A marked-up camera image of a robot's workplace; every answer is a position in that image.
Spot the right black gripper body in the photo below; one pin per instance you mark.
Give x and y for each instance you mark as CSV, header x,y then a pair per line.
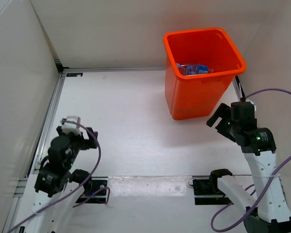
x,y
231,126

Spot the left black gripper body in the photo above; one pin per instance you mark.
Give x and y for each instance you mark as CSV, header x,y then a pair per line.
x,y
75,141

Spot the blue label bottle blue cap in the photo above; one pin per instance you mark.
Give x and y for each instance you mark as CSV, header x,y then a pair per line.
x,y
193,69

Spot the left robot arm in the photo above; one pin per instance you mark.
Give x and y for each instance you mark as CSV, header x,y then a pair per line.
x,y
56,188

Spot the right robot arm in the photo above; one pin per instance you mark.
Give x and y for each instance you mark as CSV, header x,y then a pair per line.
x,y
269,212

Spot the orange plastic bin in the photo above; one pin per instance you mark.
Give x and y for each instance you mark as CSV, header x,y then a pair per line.
x,y
196,95

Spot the small black label sticker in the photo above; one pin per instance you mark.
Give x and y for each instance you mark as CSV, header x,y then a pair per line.
x,y
80,74

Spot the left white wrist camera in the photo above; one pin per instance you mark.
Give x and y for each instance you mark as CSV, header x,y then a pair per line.
x,y
70,124

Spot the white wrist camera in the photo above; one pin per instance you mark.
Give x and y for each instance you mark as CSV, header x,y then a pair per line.
x,y
70,124
248,100

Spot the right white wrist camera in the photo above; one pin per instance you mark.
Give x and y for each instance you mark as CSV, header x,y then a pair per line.
x,y
248,100

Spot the aluminium table frame rail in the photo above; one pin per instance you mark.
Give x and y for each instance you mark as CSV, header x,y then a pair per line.
x,y
23,198

